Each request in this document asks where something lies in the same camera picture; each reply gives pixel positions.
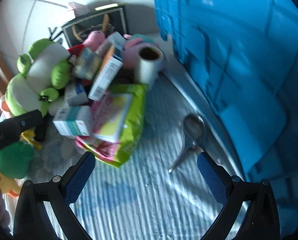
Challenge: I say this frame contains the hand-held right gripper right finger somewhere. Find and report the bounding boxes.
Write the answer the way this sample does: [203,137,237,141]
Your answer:
[197,151,281,240]

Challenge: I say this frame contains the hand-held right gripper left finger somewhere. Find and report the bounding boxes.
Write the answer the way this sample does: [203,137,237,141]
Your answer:
[13,151,97,240]

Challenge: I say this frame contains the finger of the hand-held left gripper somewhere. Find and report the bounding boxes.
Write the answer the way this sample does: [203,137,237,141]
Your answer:
[13,109,43,136]

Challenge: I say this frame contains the green white frog plush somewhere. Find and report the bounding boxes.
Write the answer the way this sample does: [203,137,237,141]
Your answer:
[5,38,72,117]

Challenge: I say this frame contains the blue plastic storage container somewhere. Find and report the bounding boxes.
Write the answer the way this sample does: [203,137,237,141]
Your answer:
[151,0,298,188]

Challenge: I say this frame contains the yellow black small object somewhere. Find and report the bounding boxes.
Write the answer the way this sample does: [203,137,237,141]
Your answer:
[20,132,43,150]

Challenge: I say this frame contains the green plush toy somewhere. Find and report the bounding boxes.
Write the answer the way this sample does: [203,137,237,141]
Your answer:
[0,140,35,180]

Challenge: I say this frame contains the white teal medicine box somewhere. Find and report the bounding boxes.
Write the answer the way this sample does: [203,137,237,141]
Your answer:
[52,105,93,137]

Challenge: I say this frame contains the yellow plush toy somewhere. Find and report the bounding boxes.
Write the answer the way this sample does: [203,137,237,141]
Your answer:
[0,166,20,198]

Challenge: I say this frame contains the white blue medicine box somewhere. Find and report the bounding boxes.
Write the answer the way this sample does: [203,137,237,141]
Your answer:
[64,81,89,105]

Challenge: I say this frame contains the light blue tablecloth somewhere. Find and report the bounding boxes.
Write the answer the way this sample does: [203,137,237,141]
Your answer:
[0,30,254,240]

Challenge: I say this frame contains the pink yellow box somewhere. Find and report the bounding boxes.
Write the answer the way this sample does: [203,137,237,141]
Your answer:
[92,93,133,143]

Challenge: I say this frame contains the colourful snack packet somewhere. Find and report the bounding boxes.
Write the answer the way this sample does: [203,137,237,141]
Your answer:
[72,47,107,79]

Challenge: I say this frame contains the white orange medicine box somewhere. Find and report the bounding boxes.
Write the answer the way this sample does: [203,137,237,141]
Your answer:
[88,42,124,102]

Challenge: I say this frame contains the pink pig plush toy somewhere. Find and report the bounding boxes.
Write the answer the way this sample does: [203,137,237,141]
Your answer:
[82,31,107,52]

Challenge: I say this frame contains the pink white tissue box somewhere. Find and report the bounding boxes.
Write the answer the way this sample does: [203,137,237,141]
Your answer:
[67,2,90,18]

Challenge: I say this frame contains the clear tape roll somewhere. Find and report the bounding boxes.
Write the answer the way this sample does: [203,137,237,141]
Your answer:
[134,46,164,90]

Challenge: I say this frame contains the pink blue pig plush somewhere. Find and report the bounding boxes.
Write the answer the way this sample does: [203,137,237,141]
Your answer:
[122,34,161,69]

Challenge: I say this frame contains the yellow sticky note pad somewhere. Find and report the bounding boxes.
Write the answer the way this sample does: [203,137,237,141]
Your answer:
[94,3,118,11]

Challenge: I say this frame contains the black gift box gold handles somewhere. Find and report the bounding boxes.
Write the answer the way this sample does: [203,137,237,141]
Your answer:
[61,4,128,48]

